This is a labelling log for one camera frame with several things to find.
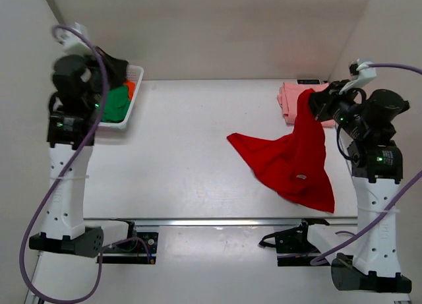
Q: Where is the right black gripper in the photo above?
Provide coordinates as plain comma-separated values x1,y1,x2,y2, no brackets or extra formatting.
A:
301,79,365,136

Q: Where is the red t shirt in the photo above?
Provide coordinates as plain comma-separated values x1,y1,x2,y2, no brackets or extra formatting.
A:
227,89,335,213

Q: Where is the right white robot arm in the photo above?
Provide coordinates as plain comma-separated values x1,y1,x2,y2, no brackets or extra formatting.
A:
295,80,412,293

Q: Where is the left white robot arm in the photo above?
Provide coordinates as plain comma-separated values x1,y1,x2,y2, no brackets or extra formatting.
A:
29,47,129,258

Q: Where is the white plastic basket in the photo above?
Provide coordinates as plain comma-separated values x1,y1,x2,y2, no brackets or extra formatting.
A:
98,65,144,130

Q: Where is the orange t shirt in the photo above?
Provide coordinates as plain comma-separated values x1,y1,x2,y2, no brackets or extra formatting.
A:
125,80,136,101

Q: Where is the green t shirt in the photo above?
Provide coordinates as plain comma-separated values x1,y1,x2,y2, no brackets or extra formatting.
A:
102,85,131,123

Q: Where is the folded pink t shirt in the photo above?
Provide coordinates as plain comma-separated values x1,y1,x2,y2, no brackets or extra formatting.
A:
277,82,335,128

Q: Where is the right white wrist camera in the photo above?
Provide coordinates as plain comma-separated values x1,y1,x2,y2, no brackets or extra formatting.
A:
339,58,377,95

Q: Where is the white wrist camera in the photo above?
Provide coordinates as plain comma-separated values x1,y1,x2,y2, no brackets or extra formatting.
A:
57,22,92,56
339,58,377,95

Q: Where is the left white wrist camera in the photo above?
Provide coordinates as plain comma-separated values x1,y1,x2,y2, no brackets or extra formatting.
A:
57,22,92,56

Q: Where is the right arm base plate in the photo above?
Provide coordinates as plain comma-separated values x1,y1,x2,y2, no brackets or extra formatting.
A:
258,218,330,265

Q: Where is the aluminium table rail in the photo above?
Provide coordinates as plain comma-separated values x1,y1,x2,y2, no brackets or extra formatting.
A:
82,218,359,228

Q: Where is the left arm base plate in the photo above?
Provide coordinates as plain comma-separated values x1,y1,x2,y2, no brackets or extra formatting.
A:
101,218,159,265

